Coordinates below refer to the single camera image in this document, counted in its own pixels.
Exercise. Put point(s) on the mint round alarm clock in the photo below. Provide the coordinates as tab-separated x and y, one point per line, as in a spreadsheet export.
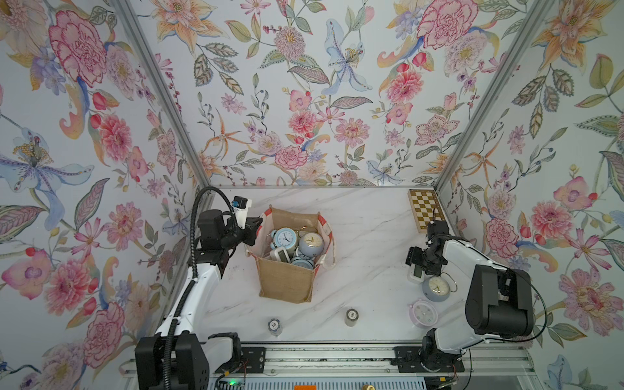
304	263

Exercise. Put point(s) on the wooden chess board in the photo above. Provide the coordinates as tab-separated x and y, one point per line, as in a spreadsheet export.
426	207

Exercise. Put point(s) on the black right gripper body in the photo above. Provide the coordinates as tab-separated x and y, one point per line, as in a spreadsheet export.
429	260

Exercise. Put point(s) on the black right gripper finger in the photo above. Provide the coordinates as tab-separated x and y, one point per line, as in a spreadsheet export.
429	269
414	256

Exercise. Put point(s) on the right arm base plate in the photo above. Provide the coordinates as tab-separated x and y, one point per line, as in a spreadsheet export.
410	359

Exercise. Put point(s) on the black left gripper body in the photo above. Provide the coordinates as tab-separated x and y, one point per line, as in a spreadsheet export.
232	236

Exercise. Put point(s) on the light blue twin bell clock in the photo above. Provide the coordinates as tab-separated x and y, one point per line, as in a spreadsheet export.
286	238

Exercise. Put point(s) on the pink round alarm clock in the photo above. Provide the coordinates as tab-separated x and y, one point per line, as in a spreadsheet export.
423	314

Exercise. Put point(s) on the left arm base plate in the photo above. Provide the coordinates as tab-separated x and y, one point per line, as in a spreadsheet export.
250	360

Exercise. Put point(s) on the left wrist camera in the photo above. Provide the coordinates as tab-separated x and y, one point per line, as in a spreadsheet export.
241	207

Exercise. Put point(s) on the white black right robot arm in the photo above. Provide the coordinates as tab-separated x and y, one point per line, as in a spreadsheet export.
468	298

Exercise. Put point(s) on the small white digital clock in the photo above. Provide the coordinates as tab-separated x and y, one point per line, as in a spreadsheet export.
416	274

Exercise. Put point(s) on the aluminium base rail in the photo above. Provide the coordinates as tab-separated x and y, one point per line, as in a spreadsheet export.
378	359

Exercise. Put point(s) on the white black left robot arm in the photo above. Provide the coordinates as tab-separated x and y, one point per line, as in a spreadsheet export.
176	356

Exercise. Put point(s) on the small silver cylinder clock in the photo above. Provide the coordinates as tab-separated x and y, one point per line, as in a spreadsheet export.
274	327

